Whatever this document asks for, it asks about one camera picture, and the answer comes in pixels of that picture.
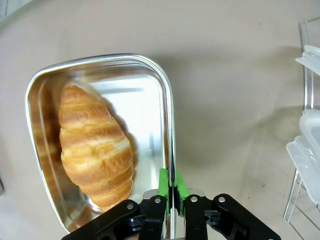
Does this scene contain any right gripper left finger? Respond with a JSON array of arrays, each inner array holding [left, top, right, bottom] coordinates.
[[61, 167, 171, 240]]

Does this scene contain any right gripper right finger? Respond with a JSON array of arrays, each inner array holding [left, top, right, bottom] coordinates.
[[173, 169, 282, 240]]

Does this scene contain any golden croissant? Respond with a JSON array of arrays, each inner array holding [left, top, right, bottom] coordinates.
[[58, 84, 135, 214]]

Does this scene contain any stainless steel food container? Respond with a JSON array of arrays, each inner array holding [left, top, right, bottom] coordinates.
[[24, 52, 177, 240]]

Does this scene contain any clear plastic clip lid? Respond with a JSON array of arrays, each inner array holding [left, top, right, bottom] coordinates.
[[285, 108, 320, 204], [294, 44, 320, 75]]

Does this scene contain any metal wire lid rack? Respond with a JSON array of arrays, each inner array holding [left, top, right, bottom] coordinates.
[[282, 17, 320, 226]]

